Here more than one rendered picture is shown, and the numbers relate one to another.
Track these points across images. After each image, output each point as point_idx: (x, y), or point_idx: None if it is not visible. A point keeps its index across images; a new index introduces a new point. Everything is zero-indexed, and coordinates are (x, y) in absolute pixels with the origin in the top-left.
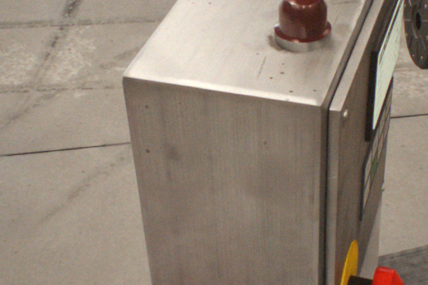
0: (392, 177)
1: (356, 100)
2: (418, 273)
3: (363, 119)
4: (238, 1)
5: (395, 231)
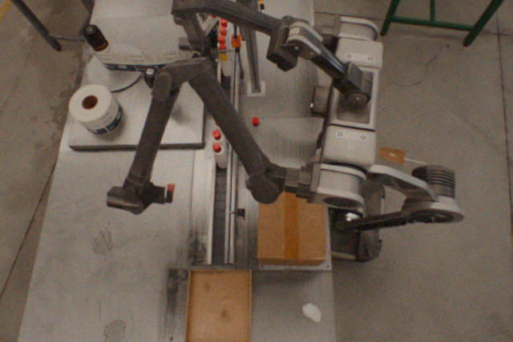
0: (467, 255)
1: None
2: (313, 129)
3: None
4: None
5: (432, 242)
